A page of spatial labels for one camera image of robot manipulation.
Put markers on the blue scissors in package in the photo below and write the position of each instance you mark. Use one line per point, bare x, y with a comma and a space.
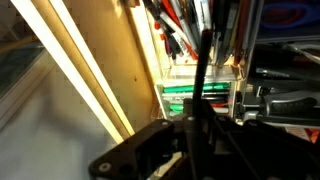
290, 18

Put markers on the green marker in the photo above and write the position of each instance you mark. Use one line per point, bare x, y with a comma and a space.
176, 107
183, 88

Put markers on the black grey stapler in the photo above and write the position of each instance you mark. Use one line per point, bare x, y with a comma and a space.
286, 106

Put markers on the clear plastic drawer organizer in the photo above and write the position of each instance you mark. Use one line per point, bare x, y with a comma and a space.
233, 73

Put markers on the white marker with black cap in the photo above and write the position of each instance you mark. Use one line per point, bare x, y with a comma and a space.
176, 28

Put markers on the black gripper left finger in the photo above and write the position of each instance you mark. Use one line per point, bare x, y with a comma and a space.
150, 150

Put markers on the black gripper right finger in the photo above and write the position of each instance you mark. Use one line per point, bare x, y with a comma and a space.
266, 153

